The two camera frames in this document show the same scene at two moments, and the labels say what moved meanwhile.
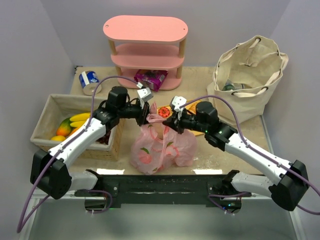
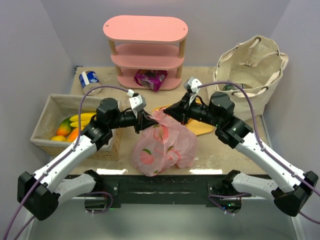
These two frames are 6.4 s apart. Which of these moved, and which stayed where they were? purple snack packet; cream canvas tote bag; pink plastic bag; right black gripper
Moved: right black gripper
Stayed: cream canvas tote bag; purple snack packet; pink plastic bag
